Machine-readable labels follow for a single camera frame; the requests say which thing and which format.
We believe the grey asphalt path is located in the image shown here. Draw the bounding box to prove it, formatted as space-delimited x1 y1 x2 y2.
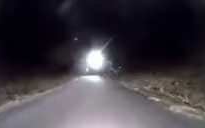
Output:
0 74 205 128

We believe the bright lamp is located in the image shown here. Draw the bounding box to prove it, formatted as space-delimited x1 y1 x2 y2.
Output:
85 49 106 72

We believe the dark grassy verge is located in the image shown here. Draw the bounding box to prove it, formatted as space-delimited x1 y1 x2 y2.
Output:
104 68 205 122
0 71 80 111

